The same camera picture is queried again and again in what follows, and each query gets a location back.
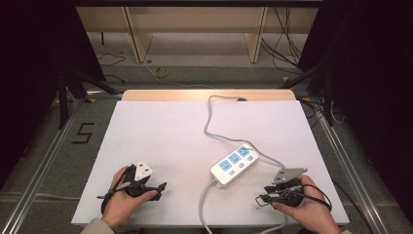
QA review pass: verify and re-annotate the light wooden shelf unit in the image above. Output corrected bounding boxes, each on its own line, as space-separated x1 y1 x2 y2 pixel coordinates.
75 6 319 64

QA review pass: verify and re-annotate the white power strip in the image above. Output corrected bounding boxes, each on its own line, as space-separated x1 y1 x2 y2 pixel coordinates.
209 143 260 189

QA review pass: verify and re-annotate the thin black floor cable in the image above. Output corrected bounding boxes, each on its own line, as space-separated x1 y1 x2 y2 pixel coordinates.
96 53 128 68

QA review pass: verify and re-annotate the yellow tape roll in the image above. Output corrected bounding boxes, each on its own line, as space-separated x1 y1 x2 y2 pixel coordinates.
153 66 170 79

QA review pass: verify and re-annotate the grey power strip cable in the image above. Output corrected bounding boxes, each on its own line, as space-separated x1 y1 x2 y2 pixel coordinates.
198 95 290 234

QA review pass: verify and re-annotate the wooden table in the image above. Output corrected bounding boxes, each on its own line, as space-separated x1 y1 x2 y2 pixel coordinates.
121 89 297 102

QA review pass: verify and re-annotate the black metal stand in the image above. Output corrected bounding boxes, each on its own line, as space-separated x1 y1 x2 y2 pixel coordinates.
56 67 121 131
278 61 335 128

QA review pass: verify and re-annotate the bundle of black cables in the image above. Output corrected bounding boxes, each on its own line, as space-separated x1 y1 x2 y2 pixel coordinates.
260 6 314 76

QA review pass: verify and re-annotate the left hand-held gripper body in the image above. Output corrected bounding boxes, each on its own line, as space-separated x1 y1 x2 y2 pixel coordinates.
123 159 158 198

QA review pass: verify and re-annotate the white table cover board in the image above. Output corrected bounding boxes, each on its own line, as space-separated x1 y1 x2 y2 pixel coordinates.
70 99 351 228

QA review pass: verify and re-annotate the white floor cable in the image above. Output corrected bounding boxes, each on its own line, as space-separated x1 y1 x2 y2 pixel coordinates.
144 63 215 90

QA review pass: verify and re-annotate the aluminium floor rail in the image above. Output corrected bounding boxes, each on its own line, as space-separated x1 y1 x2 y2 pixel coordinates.
0 97 82 234
316 111 393 234

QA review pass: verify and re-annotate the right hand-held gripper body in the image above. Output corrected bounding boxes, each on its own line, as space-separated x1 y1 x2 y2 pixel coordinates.
271 167 309 209

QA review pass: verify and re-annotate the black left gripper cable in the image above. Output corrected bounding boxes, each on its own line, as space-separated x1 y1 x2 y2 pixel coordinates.
96 165 134 216

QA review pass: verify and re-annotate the person's left hand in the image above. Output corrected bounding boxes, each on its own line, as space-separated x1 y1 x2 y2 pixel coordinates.
100 165 159 230

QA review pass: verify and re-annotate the dark curtain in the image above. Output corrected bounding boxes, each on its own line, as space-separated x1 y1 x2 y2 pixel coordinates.
0 0 107 191
296 0 413 227

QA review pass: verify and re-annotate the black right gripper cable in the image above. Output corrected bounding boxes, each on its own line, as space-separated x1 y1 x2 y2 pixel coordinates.
254 183 333 213

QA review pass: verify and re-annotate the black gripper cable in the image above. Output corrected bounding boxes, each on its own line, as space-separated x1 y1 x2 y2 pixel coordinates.
96 165 134 216
254 183 333 213

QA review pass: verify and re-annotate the person's right hand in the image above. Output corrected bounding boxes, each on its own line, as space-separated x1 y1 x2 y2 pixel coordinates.
272 175 343 234

